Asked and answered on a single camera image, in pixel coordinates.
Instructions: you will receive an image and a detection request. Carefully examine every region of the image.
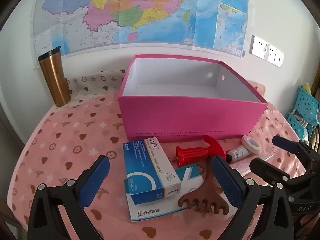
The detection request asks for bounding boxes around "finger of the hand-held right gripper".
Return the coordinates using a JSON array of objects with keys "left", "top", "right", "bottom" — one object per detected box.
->
[
  {"left": 249, "top": 157, "right": 310, "bottom": 195},
  {"left": 272, "top": 135, "right": 320, "bottom": 178}
]

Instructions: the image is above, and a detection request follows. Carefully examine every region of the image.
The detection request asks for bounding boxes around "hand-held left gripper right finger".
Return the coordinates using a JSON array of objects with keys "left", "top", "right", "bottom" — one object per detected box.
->
[{"left": 211, "top": 154, "right": 295, "bottom": 240}]

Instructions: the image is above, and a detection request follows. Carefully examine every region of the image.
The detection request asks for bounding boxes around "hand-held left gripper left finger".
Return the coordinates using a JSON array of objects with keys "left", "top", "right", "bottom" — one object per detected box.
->
[{"left": 27, "top": 155, "right": 110, "bottom": 240}]

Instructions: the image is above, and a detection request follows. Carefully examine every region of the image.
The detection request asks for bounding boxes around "brown wooden comb massager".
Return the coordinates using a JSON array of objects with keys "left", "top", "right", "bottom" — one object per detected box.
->
[{"left": 178, "top": 165, "right": 235, "bottom": 221}]

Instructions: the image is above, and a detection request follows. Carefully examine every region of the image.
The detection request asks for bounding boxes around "small pink tube white cap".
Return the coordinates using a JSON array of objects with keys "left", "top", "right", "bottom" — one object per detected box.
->
[{"left": 229, "top": 155, "right": 275, "bottom": 178}]

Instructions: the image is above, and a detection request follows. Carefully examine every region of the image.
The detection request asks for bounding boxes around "white tape roll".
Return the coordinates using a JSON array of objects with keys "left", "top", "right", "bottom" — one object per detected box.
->
[{"left": 241, "top": 135, "right": 262, "bottom": 154}]

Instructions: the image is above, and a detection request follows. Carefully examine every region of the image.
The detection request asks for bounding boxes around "white tube with black cap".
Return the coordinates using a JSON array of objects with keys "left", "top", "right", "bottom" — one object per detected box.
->
[{"left": 225, "top": 144, "right": 250, "bottom": 164}]

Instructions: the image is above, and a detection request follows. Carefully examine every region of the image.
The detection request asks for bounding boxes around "red plastic handle tool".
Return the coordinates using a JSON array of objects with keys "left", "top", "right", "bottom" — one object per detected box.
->
[{"left": 175, "top": 134, "right": 227, "bottom": 168}]

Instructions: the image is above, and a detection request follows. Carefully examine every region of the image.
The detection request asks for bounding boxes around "blue and white medicine box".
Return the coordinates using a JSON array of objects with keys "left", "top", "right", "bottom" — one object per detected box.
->
[{"left": 122, "top": 138, "right": 182, "bottom": 204}]

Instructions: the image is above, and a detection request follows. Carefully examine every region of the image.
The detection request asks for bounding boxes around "white and teal medicine box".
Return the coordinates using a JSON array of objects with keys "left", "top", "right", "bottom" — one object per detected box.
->
[{"left": 126, "top": 164, "right": 204, "bottom": 222}]

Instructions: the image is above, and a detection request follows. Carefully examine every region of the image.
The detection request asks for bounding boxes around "pink cardboard box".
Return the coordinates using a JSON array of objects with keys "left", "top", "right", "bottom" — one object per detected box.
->
[{"left": 117, "top": 54, "right": 269, "bottom": 142}]

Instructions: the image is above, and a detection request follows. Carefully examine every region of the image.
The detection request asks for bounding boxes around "blue perforated plastic basket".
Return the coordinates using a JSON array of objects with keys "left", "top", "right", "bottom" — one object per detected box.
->
[
  {"left": 287, "top": 112, "right": 310, "bottom": 140},
  {"left": 295, "top": 86, "right": 320, "bottom": 125}
]

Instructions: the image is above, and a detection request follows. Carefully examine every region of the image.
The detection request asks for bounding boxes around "pink printed tablecloth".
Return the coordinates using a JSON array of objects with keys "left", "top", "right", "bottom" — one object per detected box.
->
[{"left": 7, "top": 80, "right": 308, "bottom": 240}]

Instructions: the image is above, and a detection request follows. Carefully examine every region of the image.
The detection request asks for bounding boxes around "cream printed cloth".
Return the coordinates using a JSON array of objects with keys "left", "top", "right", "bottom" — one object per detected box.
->
[{"left": 66, "top": 69, "right": 125, "bottom": 97}]

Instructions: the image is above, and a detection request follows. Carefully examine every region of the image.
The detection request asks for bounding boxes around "copper travel tumbler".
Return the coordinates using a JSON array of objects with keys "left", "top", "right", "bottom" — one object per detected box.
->
[{"left": 37, "top": 46, "right": 72, "bottom": 107}]

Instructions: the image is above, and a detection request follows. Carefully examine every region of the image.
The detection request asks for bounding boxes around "white wall socket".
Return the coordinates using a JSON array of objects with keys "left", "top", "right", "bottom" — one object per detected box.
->
[
  {"left": 274, "top": 49, "right": 285, "bottom": 67},
  {"left": 251, "top": 35, "right": 267, "bottom": 57},
  {"left": 265, "top": 42, "right": 277, "bottom": 64}
]

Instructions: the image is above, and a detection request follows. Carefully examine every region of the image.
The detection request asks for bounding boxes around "colourful wall map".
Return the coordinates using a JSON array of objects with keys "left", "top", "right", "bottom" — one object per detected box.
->
[{"left": 32, "top": 0, "right": 249, "bottom": 58}]

